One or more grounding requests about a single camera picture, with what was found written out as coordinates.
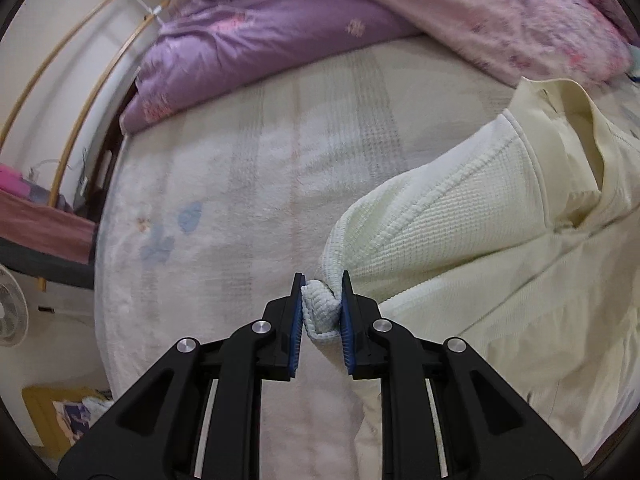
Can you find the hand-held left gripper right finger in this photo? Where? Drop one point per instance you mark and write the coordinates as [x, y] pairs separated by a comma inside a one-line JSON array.
[[346, 325]]

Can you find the purple floral quilt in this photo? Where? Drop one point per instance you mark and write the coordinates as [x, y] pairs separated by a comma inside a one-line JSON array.
[[250, 35]]

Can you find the bed with pale patterned sheet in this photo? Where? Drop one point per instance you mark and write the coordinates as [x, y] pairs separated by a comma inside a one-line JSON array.
[[225, 160]]

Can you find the white snap-button jacket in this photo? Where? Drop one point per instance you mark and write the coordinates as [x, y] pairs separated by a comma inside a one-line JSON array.
[[450, 220]]

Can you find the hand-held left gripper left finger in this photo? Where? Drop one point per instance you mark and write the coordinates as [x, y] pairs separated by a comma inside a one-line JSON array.
[[297, 325]]

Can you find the pink towel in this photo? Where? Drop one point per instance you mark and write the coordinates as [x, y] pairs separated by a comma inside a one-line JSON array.
[[45, 230]]

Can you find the wooden pole drying rack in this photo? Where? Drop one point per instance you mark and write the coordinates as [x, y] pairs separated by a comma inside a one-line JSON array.
[[59, 180]]

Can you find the dark grey cloth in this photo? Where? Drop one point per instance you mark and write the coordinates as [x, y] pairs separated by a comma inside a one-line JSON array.
[[50, 272]]

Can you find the white standing fan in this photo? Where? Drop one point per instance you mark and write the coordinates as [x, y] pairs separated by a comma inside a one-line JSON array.
[[10, 310]]

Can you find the yellow flat object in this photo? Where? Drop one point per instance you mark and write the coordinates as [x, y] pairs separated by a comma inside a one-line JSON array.
[[40, 410]]

